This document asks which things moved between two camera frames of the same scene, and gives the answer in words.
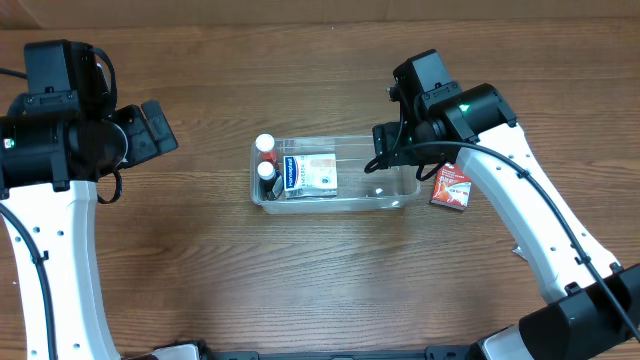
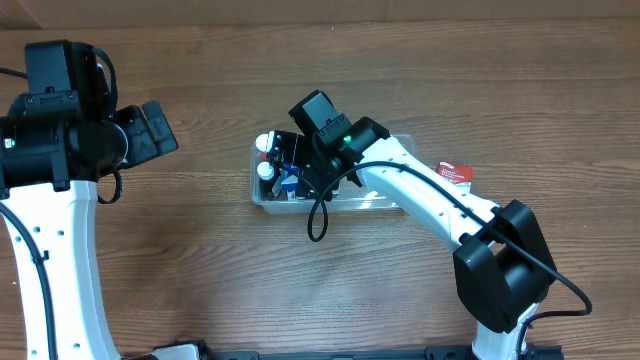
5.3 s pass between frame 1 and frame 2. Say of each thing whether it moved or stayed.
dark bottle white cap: stayed
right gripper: moved
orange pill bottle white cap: stayed
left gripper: stayed
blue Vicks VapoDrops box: moved
